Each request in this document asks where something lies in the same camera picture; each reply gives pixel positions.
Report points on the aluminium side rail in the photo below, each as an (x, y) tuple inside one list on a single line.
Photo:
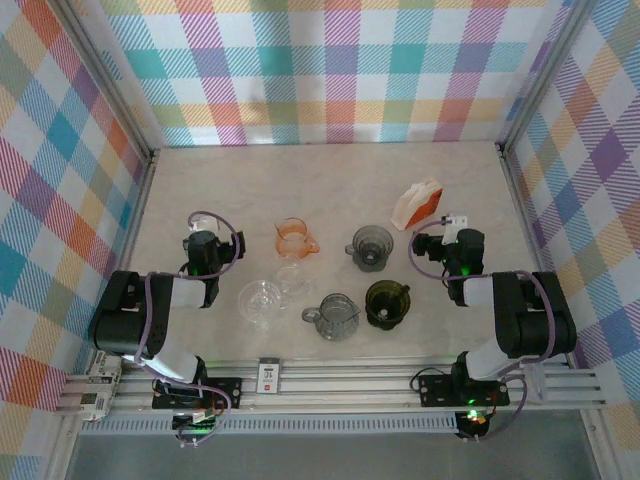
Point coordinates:
[(517, 200), (138, 200)]

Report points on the clear plastic bracket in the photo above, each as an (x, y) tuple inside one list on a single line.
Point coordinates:
[(537, 385)]

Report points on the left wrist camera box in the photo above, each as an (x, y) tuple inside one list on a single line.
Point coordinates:
[(240, 244)]

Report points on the orange coffee filter pack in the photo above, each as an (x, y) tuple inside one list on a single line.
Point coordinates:
[(415, 207)]

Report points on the small controller circuit board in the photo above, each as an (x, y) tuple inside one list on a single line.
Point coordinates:
[(192, 425), (472, 417)]

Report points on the white labelled box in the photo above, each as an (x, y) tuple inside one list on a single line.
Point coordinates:
[(102, 370)]

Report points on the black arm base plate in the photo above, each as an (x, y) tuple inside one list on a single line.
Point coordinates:
[(227, 387), (435, 390)]

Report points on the white label card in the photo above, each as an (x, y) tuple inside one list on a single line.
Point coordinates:
[(268, 377)]

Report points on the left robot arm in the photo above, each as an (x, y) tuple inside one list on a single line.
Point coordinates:
[(120, 320)]

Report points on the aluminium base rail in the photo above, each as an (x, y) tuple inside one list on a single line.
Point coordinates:
[(350, 385)]

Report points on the orange glass coffee server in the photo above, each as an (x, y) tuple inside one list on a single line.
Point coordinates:
[(292, 240)]

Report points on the grey glass coffee server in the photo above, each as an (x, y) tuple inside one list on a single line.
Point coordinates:
[(335, 320)]

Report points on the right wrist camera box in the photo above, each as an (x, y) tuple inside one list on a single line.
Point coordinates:
[(429, 246)]

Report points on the clear plastic coffee dripper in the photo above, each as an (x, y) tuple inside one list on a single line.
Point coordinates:
[(257, 302)]

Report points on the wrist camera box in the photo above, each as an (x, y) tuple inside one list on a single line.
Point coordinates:
[(429, 246), (240, 244)]

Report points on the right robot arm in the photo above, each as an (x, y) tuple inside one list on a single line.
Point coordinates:
[(540, 320)]

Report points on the aluminium corner post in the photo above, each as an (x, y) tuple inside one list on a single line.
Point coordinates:
[(540, 75), (110, 82)]

